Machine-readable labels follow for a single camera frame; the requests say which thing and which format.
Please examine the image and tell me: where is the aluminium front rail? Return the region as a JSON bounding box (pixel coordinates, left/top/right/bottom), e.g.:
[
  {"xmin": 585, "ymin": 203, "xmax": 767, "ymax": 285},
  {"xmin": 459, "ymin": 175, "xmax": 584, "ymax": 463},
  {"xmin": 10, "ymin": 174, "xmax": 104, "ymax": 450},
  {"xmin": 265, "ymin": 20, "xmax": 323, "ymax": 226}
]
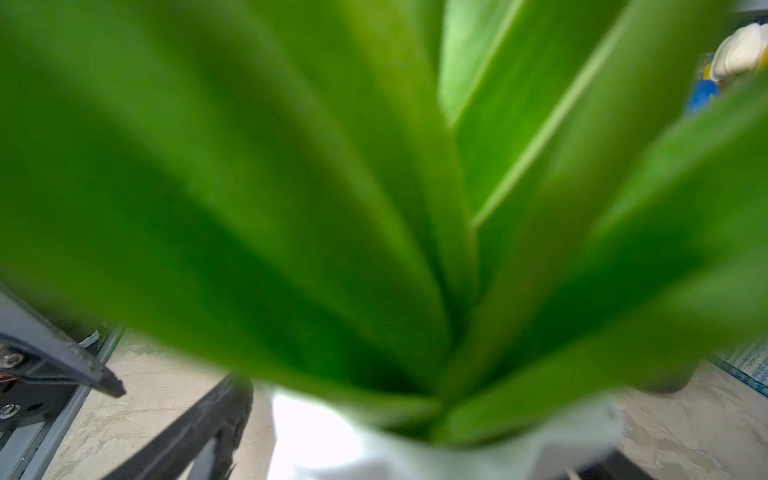
[{"xmin": 0, "ymin": 326, "xmax": 127, "ymax": 480}]

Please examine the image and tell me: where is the white tulip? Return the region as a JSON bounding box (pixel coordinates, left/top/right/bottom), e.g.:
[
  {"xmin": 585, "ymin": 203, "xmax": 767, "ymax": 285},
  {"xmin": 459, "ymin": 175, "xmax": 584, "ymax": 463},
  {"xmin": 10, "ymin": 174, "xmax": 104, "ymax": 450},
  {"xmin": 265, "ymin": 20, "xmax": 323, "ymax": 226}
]
[{"xmin": 704, "ymin": 23, "xmax": 767, "ymax": 83}]

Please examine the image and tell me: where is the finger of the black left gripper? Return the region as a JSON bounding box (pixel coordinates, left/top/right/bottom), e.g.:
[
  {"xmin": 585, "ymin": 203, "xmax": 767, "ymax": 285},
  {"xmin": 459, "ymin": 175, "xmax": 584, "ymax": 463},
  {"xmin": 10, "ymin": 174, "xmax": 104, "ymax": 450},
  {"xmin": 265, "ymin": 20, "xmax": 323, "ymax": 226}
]
[{"xmin": 1, "ymin": 291, "xmax": 126, "ymax": 398}]

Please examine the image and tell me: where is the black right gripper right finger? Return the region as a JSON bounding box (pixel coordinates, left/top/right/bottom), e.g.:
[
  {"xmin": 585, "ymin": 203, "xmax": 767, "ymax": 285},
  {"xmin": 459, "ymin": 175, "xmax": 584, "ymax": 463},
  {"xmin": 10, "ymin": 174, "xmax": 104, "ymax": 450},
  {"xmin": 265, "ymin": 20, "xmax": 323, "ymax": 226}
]
[{"xmin": 577, "ymin": 450, "xmax": 654, "ymax": 480}]

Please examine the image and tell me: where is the white ribbed vase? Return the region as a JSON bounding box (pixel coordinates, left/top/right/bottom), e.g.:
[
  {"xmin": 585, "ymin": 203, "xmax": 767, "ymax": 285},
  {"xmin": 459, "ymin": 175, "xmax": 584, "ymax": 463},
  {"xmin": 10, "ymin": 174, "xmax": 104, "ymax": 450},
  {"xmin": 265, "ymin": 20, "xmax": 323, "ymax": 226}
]
[{"xmin": 268, "ymin": 380, "xmax": 623, "ymax": 479}]

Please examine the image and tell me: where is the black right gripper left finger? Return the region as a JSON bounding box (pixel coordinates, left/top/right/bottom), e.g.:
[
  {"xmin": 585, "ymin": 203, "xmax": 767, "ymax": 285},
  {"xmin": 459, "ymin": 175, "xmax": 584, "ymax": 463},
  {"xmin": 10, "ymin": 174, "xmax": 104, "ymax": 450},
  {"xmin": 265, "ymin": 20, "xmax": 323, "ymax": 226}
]
[{"xmin": 106, "ymin": 375, "xmax": 254, "ymax": 479}]

